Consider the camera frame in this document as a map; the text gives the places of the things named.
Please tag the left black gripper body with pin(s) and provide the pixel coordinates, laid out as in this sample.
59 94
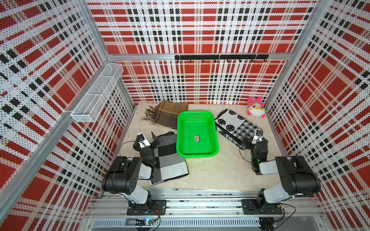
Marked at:
145 147

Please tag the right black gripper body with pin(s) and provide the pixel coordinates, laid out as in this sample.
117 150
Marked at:
253 143

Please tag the black white patterned scarf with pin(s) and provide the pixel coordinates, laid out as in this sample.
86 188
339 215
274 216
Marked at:
233 127

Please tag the grey black checkered scarf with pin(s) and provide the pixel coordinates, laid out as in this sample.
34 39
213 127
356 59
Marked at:
169 164

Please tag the brown fringed scarf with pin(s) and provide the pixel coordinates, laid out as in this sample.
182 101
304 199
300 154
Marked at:
165 113

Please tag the green plastic basket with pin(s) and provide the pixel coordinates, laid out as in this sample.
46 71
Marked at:
190 124

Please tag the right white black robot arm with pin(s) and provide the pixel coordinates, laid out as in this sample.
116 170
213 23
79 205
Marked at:
296 176

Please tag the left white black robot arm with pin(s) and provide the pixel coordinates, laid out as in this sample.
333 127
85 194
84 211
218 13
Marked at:
125 172

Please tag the pink white plush toy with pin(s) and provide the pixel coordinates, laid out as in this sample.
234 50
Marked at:
256 108

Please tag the green circuit board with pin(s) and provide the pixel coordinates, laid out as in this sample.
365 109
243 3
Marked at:
143 222

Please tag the white wire mesh shelf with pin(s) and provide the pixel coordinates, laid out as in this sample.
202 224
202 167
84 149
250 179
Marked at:
92 103

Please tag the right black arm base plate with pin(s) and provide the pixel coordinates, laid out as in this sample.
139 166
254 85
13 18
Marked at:
251 207

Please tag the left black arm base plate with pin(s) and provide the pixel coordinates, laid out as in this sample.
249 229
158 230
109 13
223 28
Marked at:
153 207

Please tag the aluminium front rail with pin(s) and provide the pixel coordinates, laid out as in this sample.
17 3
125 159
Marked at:
198 203

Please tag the black hook rail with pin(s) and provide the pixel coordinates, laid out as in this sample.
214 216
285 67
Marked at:
251 57

